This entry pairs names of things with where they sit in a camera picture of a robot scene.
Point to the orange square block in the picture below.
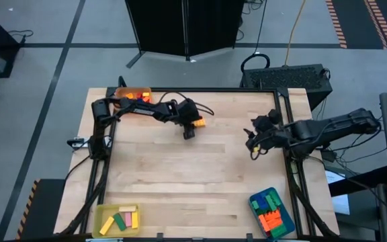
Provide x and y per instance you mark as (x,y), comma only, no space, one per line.
(146,99)

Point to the blue plastic bin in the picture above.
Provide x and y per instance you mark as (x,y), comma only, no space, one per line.
(287,218)

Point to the cream long block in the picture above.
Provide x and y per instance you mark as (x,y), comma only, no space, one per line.
(127,208)

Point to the white paper sheet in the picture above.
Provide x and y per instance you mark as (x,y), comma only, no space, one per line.
(339,201)

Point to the black aluminium table frame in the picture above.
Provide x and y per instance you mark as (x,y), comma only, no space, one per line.
(230,90)

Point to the amber square block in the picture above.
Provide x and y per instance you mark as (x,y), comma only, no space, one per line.
(129,96)

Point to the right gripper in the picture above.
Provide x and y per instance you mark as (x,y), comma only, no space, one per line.
(267,134)

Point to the black divider screen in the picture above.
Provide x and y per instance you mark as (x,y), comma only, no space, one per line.
(180,23)

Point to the yellow rectangular block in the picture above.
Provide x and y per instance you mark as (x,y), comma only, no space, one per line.
(107,225)
(200,123)

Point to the yellow plastic bin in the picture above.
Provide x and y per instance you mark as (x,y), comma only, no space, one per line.
(99,210)

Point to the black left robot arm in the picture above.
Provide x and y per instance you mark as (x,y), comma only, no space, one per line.
(139,109)

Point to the orange plastic bin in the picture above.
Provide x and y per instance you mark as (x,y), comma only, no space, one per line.
(121,91)

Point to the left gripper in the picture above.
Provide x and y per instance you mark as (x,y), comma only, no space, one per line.
(188,112)

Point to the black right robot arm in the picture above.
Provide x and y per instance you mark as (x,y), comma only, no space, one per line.
(331,129)

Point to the black power adapter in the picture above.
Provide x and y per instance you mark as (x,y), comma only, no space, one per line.
(328,155)

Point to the yellow long block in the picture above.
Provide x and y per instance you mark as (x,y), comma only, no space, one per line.
(135,220)

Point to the green long block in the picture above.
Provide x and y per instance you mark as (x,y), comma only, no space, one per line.
(119,222)

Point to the blue square block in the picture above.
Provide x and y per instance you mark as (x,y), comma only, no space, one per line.
(140,100)

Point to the orange rectangular block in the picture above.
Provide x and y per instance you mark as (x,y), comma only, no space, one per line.
(263,222)
(272,214)

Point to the green rectangular block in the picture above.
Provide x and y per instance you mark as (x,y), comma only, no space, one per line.
(278,231)
(276,198)
(255,204)
(270,202)

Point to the red square block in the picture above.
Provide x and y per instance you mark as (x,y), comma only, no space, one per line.
(139,95)

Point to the yellow square block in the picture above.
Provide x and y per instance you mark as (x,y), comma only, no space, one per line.
(146,94)

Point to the blue rectangular block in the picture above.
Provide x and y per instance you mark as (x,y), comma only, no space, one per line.
(263,203)

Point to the black hazard-striped mat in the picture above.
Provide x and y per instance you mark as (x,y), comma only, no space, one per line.
(45,208)

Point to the pink long block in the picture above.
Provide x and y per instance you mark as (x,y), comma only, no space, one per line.
(128,219)

